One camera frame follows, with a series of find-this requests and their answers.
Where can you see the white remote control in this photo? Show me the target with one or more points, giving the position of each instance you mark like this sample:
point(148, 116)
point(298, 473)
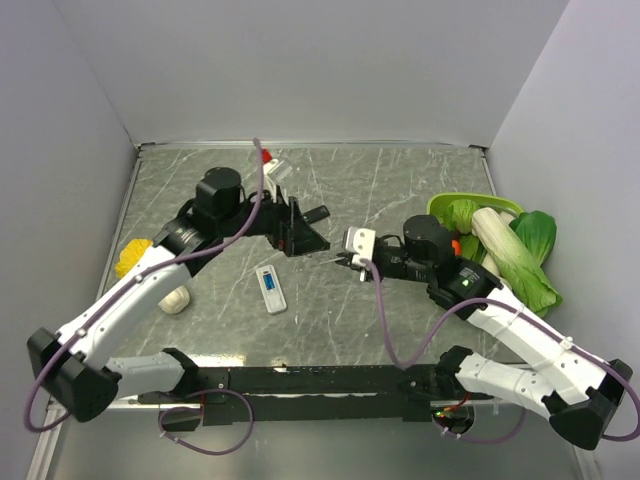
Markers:
point(274, 301)

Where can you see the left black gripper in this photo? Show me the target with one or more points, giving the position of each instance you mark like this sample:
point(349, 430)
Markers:
point(289, 230)

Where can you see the green cabbage toy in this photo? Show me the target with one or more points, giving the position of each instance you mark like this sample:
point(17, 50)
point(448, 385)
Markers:
point(458, 215)

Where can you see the blue battery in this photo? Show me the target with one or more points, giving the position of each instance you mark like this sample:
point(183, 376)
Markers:
point(269, 281)

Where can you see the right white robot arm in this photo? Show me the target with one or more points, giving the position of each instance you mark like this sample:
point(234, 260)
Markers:
point(577, 392)

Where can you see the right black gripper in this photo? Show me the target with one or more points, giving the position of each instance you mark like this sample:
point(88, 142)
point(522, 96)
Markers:
point(347, 260)

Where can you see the black mounting base plate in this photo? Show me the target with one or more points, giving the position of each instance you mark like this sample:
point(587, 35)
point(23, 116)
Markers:
point(314, 393)

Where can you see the green plastic basket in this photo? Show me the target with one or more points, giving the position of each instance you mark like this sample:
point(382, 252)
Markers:
point(438, 203)

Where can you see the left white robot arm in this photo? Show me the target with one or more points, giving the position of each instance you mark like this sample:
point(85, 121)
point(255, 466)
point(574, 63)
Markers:
point(76, 364)

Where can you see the large bok choy toy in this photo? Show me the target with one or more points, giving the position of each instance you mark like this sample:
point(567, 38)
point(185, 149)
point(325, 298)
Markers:
point(515, 262)

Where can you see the yellow cabbage toy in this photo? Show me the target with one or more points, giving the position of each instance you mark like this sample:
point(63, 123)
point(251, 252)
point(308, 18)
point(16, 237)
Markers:
point(173, 303)

